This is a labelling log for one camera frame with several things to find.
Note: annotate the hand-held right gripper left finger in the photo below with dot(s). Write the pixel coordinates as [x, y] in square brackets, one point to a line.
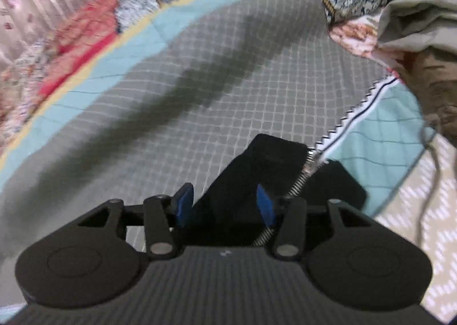
[185, 205]

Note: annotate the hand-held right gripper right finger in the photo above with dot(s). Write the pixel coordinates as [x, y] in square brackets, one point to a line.
[266, 205]

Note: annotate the black pants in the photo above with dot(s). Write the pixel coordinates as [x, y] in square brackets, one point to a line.
[235, 185]

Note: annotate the teal grey patterned bed sheet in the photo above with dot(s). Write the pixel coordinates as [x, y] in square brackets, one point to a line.
[178, 96]

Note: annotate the red patterned quilt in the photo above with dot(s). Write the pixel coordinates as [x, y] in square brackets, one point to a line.
[82, 35]

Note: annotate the olive brown garment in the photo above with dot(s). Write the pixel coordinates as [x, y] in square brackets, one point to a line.
[439, 89]

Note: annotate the sage grey garment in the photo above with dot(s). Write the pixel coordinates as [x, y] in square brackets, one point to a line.
[421, 14]

